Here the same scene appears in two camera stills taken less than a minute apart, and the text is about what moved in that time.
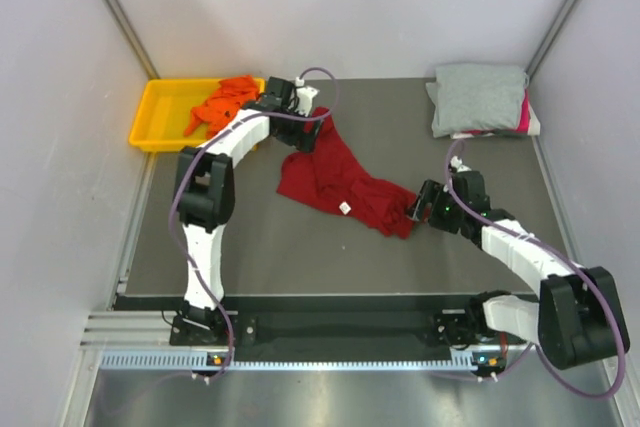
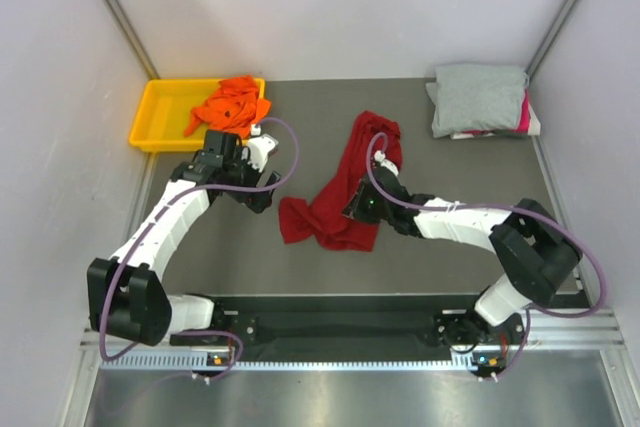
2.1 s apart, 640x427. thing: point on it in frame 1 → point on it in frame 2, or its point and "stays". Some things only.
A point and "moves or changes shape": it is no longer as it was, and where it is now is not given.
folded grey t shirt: x=469 y=97 stays
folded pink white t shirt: x=529 y=125 stays
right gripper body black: x=447 y=213 → x=370 y=210
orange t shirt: x=221 y=104 stays
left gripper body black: x=291 y=132 → x=241 y=173
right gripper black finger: x=411 y=210 → x=352 y=206
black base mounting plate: x=337 y=329 stays
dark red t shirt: x=329 y=177 moves or changes shape
